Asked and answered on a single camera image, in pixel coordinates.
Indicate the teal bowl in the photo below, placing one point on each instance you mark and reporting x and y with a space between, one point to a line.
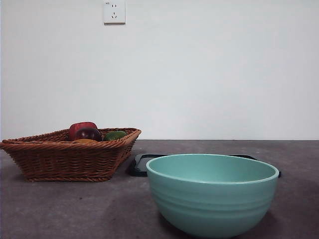
211 199

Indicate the brown wicker basket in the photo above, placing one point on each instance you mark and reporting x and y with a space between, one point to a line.
62 161

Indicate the brown kiwifruit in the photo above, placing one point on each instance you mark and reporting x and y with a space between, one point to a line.
84 140

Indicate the white wall socket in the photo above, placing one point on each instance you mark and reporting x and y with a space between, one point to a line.
114 12

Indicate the dark rectangular tray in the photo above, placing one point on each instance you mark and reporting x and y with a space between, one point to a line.
139 166

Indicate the dark purple plum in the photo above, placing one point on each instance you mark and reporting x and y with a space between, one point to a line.
88 134

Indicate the green fruit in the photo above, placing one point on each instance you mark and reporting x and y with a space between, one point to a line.
114 135

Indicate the red apple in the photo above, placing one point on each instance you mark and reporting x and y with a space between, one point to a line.
82 126

